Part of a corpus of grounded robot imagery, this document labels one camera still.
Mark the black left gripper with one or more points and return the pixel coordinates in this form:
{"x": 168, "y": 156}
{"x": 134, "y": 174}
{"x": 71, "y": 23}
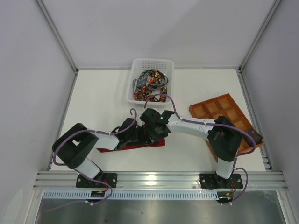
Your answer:
{"x": 138, "y": 136}

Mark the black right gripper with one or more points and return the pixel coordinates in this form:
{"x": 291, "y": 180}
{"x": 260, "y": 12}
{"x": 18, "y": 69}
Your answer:
{"x": 153, "y": 134}

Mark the red necktie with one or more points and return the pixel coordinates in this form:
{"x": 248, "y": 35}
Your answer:
{"x": 159, "y": 143}

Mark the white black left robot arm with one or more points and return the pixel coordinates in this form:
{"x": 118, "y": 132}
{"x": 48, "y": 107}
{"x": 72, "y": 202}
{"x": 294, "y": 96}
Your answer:
{"x": 75, "y": 145}

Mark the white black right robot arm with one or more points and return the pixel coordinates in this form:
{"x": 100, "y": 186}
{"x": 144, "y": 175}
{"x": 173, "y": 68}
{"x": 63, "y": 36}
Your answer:
{"x": 221, "y": 134}

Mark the grey patterned necktie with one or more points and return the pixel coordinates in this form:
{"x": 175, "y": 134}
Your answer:
{"x": 140, "y": 81}

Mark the floral patterned necktie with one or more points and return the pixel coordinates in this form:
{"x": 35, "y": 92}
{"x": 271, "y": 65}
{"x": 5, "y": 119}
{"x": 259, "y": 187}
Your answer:
{"x": 154, "y": 88}

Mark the white plastic perforated basket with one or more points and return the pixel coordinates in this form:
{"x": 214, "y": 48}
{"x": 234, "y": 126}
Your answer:
{"x": 141, "y": 64}

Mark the orange compartment tray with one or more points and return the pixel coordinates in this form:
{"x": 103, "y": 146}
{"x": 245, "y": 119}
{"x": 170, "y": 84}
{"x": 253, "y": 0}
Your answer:
{"x": 223, "y": 105}

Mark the dark dotted rolled tie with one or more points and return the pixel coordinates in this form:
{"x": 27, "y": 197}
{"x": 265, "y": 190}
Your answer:
{"x": 254, "y": 135}

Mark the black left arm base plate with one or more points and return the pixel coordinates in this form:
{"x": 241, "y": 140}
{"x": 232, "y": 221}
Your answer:
{"x": 108, "y": 178}

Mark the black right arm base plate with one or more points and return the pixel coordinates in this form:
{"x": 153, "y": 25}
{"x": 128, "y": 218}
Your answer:
{"x": 213, "y": 181}

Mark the aluminium front rail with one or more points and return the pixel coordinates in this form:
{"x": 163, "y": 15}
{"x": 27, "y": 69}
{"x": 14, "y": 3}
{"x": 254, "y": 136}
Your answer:
{"x": 160, "y": 180}

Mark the white slotted cable duct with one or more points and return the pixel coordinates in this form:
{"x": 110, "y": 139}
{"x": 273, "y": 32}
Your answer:
{"x": 130, "y": 194}

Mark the aluminium left frame post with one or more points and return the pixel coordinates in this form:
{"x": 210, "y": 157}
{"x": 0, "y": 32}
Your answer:
{"x": 53, "y": 29}

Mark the aluminium frame post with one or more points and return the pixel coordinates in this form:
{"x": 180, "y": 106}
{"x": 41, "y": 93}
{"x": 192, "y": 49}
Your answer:
{"x": 261, "y": 31}
{"x": 53, "y": 29}

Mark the aluminium right frame post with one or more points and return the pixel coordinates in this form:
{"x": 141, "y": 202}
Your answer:
{"x": 261, "y": 31}

